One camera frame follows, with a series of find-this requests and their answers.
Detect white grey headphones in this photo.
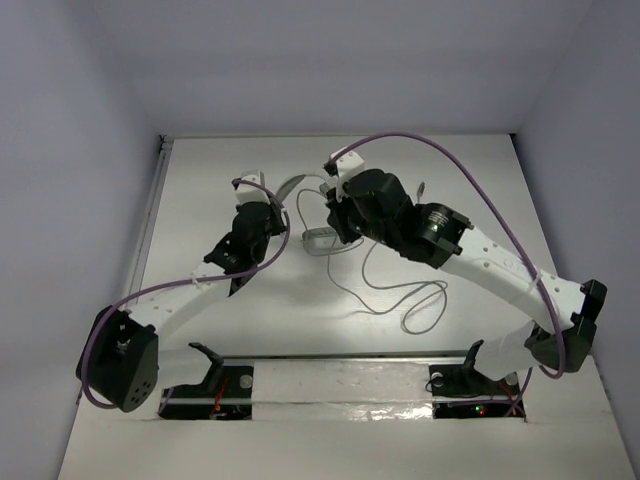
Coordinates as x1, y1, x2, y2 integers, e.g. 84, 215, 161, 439
276, 172, 347, 257

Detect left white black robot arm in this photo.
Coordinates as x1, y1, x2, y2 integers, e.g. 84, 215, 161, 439
76, 200, 291, 413

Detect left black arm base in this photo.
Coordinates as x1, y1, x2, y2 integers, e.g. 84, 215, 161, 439
158, 342, 254, 421

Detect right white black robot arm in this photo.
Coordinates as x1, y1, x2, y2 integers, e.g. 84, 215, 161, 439
326, 169, 607, 393

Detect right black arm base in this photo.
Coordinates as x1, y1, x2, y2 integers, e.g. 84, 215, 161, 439
425, 340, 526, 420

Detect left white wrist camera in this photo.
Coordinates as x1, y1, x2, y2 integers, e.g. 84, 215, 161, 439
234, 169, 269, 205

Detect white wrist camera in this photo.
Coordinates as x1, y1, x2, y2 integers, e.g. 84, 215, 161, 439
234, 169, 269, 205
323, 151, 365, 191

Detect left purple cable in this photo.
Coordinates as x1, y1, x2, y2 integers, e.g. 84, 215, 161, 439
78, 180, 291, 412

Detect purple cable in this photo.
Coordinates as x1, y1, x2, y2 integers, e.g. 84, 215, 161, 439
78, 180, 291, 412
324, 131, 567, 416

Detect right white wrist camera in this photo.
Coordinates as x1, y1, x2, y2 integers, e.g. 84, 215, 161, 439
323, 151, 365, 191

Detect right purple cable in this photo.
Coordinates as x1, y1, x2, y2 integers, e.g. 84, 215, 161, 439
324, 131, 567, 416

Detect aluminium rail left edge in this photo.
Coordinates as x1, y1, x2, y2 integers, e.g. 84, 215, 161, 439
74, 134, 174, 406

